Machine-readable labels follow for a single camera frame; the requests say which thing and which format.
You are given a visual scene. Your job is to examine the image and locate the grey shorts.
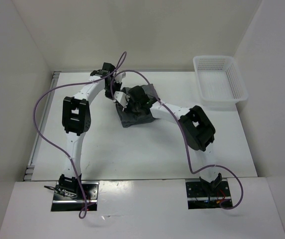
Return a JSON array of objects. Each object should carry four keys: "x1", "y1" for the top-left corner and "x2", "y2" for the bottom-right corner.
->
[{"x1": 115, "y1": 84, "x2": 158, "y2": 128}]

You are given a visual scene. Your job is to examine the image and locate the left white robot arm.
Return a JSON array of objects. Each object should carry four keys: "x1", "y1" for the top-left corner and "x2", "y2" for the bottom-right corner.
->
[{"x1": 58, "y1": 63, "x2": 122, "y2": 199}]

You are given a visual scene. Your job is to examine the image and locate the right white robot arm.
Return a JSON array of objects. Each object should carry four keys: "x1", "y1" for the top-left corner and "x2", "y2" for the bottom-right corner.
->
[{"x1": 118, "y1": 85, "x2": 222, "y2": 196}]

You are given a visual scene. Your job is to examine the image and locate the white plastic basket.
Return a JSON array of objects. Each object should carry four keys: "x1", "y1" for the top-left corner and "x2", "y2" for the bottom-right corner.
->
[{"x1": 193, "y1": 55, "x2": 248, "y2": 106}]

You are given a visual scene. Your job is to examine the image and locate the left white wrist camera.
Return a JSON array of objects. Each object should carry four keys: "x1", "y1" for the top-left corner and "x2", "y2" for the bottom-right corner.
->
[{"x1": 114, "y1": 72, "x2": 126, "y2": 84}]

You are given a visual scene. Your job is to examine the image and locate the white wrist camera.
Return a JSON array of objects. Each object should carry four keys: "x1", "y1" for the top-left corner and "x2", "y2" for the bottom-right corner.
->
[
  {"x1": 114, "y1": 72, "x2": 126, "y2": 84},
  {"x1": 113, "y1": 91, "x2": 128, "y2": 109}
]

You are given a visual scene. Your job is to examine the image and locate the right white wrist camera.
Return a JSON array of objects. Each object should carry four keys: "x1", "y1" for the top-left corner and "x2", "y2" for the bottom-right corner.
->
[{"x1": 113, "y1": 91, "x2": 128, "y2": 109}]

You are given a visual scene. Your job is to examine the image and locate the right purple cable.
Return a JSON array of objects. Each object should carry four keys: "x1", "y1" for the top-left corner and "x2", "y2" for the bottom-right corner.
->
[{"x1": 110, "y1": 71, "x2": 244, "y2": 211}]

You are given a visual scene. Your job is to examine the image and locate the purple cable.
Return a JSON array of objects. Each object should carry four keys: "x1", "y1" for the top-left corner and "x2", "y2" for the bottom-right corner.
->
[
  {"x1": 110, "y1": 71, "x2": 244, "y2": 211},
  {"x1": 33, "y1": 51, "x2": 128, "y2": 219}
]

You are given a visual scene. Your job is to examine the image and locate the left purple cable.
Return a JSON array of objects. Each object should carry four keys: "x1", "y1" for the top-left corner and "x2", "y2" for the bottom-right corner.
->
[{"x1": 33, "y1": 51, "x2": 128, "y2": 219}]

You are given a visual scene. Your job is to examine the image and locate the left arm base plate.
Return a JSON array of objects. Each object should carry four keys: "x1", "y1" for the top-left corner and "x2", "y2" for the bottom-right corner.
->
[{"x1": 51, "y1": 182, "x2": 99, "y2": 212}]

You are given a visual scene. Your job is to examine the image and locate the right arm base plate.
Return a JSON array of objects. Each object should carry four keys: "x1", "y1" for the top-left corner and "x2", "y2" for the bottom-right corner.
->
[{"x1": 185, "y1": 179, "x2": 233, "y2": 210}]

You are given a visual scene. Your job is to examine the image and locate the aluminium table edge rail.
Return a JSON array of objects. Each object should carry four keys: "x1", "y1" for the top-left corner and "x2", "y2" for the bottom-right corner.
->
[{"x1": 23, "y1": 71, "x2": 61, "y2": 182}]

